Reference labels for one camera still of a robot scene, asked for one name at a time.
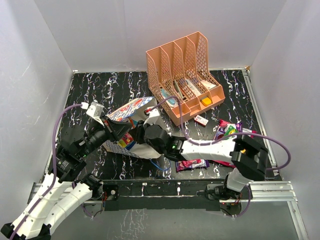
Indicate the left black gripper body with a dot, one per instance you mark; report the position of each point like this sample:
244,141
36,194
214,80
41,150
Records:
98,135

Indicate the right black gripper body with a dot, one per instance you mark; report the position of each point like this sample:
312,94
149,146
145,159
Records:
142,138

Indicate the orange pink fruit snack packet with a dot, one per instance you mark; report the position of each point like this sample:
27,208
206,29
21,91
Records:
126,142

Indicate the blue checkered paper bag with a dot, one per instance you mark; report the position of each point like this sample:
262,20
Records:
133,112

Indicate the green yellow snack packet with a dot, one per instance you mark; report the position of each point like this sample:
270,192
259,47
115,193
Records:
230,129

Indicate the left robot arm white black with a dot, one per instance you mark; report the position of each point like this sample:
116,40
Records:
60,193

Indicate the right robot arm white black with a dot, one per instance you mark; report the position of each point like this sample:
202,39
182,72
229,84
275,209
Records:
249,157

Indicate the blue white item in organizer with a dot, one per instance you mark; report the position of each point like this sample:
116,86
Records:
172,102

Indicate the small red white box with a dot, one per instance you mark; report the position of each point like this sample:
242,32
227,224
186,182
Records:
201,120

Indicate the striped packet in organizer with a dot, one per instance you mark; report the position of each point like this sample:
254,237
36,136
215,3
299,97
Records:
189,88

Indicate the yellow item in organizer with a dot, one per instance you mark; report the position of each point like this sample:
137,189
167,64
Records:
206,101

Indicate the orange plastic file organizer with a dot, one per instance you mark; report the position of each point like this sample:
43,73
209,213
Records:
183,58

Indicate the white packet in organizer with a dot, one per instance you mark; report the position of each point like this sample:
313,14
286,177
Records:
208,85

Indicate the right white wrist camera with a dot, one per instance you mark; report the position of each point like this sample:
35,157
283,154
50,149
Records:
152,116

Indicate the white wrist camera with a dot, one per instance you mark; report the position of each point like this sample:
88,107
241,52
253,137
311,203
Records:
95,111
152,116

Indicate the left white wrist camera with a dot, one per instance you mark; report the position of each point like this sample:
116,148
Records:
95,111

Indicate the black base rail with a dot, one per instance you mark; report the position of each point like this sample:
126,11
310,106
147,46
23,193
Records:
159,194

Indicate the aluminium frame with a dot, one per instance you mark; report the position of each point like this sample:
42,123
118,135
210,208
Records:
272,212

